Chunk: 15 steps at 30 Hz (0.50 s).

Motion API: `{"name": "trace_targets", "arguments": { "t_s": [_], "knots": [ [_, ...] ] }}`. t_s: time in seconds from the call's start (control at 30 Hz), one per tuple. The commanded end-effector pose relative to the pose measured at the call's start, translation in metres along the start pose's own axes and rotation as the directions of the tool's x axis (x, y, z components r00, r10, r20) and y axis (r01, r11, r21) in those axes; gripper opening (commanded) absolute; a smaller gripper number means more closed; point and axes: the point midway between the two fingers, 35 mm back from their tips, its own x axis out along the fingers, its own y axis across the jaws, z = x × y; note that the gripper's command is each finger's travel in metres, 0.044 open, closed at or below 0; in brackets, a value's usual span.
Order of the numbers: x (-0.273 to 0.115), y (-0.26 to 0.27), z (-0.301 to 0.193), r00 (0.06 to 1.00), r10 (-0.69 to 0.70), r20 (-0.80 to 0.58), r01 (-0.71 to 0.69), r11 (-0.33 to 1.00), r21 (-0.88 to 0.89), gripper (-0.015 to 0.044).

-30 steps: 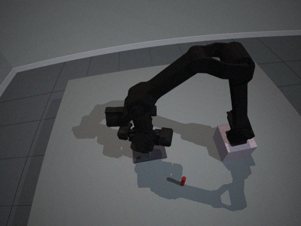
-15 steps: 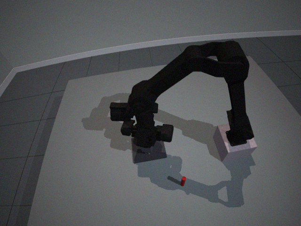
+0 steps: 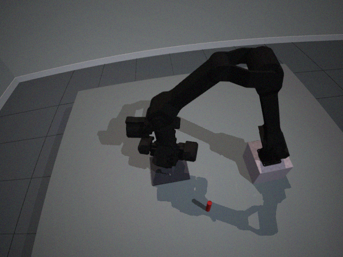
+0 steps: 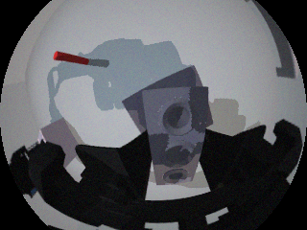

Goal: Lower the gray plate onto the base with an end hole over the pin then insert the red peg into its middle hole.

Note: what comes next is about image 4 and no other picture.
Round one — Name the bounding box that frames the red peg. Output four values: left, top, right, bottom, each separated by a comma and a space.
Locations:
53, 51, 89, 65

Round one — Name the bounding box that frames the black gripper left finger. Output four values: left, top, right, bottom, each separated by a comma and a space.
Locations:
76, 130, 153, 199

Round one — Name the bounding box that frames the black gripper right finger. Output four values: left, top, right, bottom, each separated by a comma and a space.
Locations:
199, 124, 266, 191

